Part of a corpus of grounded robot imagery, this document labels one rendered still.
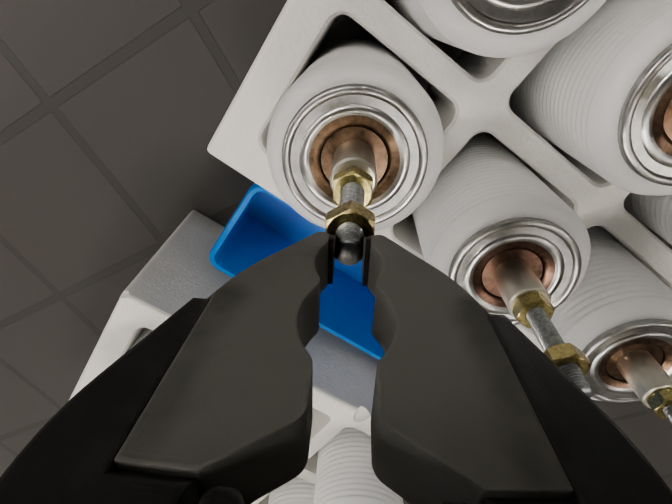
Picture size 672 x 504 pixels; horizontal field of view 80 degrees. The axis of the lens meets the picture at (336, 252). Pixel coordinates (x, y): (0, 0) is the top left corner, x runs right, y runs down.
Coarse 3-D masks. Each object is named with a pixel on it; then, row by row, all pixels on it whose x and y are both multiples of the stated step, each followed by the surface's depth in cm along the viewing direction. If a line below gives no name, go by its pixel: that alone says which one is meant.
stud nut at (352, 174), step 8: (352, 168) 17; (336, 176) 18; (344, 176) 17; (352, 176) 17; (360, 176) 17; (368, 176) 17; (336, 184) 17; (344, 184) 17; (360, 184) 17; (368, 184) 17; (336, 192) 17; (368, 192) 17; (336, 200) 18; (368, 200) 18
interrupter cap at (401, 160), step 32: (320, 96) 19; (352, 96) 19; (384, 96) 19; (288, 128) 20; (320, 128) 20; (352, 128) 20; (384, 128) 20; (416, 128) 20; (288, 160) 21; (320, 160) 21; (384, 160) 21; (416, 160) 21; (320, 192) 22; (384, 192) 22; (416, 192) 22
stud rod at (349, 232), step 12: (348, 192) 16; (360, 192) 17; (360, 204) 16; (348, 228) 14; (360, 228) 14; (336, 240) 13; (348, 240) 13; (360, 240) 13; (336, 252) 13; (348, 252) 13; (360, 252) 13; (348, 264) 13
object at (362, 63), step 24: (336, 48) 28; (360, 48) 25; (384, 48) 30; (312, 72) 20; (336, 72) 19; (360, 72) 19; (384, 72) 19; (408, 72) 22; (288, 96) 20; (312, 96) 20; (408, 96) 20; (288, 120) 20; (432, 120) 20; (432, 144) 21; (432, 168) 21; (288, 192) 22; (312, 216) 23
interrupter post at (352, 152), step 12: (348, 144) 20; (360, 144) 20; (336, 156) 20; (348, 156) 18; (360, 156) 18; (372, 156) 20; (336, 168) 18; (360, 168) 18; (372, 168) 18; (372, 192) 19
